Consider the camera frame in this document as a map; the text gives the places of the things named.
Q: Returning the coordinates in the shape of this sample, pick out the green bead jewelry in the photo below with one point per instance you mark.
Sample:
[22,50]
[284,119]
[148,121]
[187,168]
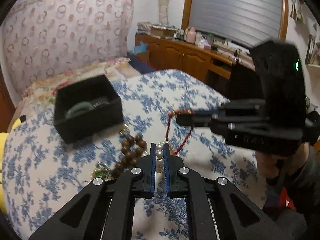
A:
[103,171]

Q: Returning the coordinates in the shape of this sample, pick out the person's right forearm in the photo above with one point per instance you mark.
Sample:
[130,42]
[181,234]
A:
[302,187]

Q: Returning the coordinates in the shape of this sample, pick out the green jade bangle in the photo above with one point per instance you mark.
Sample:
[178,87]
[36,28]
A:
[75,108]

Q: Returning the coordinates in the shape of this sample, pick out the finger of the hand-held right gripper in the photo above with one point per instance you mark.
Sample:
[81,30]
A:
[225,108]
[195,121]

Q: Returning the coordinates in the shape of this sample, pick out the dark blue cloth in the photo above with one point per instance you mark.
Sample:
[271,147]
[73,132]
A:
[140,63]

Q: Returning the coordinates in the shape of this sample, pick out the window blinds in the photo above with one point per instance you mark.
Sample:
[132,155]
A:
[237,10]

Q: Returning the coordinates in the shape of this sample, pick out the pink patterned headboard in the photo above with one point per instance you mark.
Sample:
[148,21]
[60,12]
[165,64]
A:
[62,30]

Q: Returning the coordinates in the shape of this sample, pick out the small gold jewelry piece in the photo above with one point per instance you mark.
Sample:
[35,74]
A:
[123,131]

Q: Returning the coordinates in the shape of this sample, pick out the red cloth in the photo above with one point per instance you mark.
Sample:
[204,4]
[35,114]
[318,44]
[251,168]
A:
[287,198]

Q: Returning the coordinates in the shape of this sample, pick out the cardboard box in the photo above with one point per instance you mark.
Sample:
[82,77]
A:
[162,32]

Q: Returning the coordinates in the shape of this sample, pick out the white wall shelf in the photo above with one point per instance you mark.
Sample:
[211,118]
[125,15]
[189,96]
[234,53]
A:
[314,50]

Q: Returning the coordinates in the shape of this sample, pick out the blue floral blanket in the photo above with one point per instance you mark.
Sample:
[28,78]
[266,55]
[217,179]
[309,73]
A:
[150,92]

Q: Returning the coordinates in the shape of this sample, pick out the yellow plush toy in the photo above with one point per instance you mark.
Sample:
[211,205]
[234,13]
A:
[5,155]

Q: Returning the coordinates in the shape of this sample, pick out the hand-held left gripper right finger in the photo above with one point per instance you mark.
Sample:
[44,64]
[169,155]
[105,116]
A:
[167,172]

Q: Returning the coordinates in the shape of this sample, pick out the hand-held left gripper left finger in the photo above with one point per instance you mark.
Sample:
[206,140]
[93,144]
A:
[151,172]

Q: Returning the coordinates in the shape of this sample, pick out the beige curtain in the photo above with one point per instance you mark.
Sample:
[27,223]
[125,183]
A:
[163,0]

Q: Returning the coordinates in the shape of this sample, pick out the black jewelry box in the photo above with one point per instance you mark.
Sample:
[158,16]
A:
[75,132]

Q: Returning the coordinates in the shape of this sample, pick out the person's right hand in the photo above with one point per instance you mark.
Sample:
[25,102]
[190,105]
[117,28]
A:
[268,166]

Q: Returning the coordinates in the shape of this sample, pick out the wooden cabinet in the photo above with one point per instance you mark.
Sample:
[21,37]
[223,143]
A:
[180,55]

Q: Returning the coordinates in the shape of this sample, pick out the floral pillow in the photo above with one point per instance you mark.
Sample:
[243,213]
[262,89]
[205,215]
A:
[82,72]

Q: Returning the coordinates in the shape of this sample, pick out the pink bottle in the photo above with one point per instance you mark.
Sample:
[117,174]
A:
[190,34]

